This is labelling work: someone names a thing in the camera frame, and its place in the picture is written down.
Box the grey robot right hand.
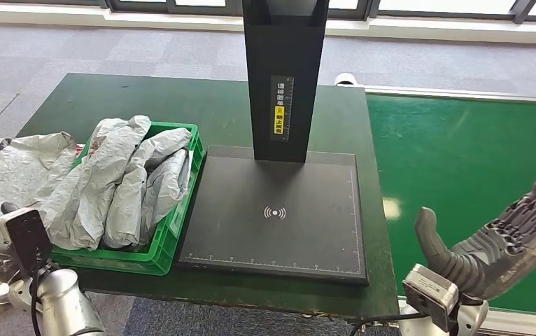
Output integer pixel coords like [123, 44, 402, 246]
[414, 171, 536, 302]

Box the white parcel faded print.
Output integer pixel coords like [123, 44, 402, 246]
[38, 115, 152, 251]

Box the plain grey-white parcel bag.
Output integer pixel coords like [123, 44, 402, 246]
[101, 127, 194, 251]

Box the green conveyor belt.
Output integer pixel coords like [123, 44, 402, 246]
[366, 94, 536, 319]

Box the black inbound scanner machine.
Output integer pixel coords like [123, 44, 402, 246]
[178, 0, 370, 286]

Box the large crumpled white sack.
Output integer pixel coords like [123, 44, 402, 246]
[0, 132, 86, 242]

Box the green plastic crate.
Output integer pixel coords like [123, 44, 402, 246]
[50, 121, 206, 277]

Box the dark green table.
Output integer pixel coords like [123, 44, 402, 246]
[15, 72, 401, 321]

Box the white round roller end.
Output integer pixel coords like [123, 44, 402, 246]
[334, 73, 359, 88]

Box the white window sill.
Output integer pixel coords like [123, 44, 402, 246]
[0, 2, 536, 48]

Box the black yellow label sticker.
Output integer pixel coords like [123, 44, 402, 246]
[270, 75, 296, 142]

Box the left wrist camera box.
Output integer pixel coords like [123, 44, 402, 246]
[0, 207, 53, 274]

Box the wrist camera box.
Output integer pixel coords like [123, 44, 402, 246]
[0, 207, 53, 274]
[402, 264, 460, 333]

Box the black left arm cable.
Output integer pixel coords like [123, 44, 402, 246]
[29, 266, 46, 336]

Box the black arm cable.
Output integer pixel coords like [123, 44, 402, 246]
[348, 313, 429, 336]
[29, 266, 46, 336]

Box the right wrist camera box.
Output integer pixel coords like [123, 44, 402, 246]
[402, 264, 460, 333]

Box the aluminium conveyor frame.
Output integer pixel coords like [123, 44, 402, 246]
[360, 85, 536, 336]

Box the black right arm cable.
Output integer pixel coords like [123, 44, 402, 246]
[348, 313, 429, 336]

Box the dark window frame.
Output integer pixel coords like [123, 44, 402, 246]
[0, 0, 536, 27]

